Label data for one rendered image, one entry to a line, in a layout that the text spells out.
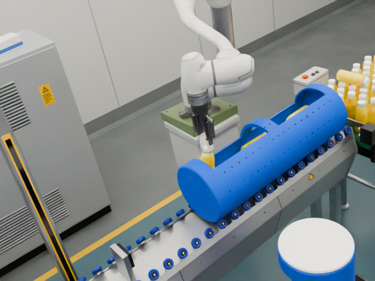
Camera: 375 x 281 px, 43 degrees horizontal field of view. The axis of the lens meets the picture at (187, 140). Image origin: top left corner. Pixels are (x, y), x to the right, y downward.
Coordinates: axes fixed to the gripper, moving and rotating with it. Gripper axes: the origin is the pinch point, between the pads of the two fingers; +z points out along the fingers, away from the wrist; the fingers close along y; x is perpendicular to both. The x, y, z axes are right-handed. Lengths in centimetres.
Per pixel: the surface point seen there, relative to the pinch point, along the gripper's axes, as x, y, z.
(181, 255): -34.4, 16.4, 30.3
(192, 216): -14.2, -1.6, 33.9
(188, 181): -13.9, 1.5, 12.0
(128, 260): -54, 11, 21
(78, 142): -5, -145, 54
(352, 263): 3, 71, 26
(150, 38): 145, -266, 54
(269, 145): 22.2, 15.9, 7.1
